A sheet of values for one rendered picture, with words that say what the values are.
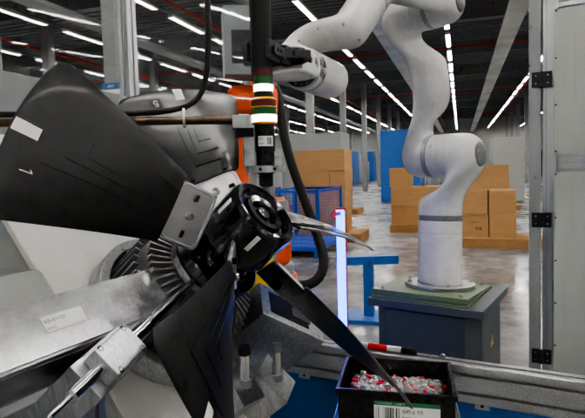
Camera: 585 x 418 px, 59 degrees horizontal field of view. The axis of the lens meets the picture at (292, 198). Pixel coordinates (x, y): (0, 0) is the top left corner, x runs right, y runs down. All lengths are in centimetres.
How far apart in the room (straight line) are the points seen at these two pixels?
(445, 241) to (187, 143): 79
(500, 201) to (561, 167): 583
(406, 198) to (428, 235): 864
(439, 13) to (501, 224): 713
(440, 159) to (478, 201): 692
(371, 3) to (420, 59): 27
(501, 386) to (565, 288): 146
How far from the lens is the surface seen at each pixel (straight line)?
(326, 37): 121
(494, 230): 841
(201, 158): 91
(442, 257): 145
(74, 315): 69
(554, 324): 267
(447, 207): 145
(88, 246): 95
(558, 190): 257
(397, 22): 147
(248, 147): 88
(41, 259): 89
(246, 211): 75
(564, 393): 120
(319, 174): 894
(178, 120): 89
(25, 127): 70
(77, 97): 73
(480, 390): 122
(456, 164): 141
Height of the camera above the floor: 129
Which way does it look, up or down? 3 degrees down
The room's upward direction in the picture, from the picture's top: 2 degrees counter-clockwise
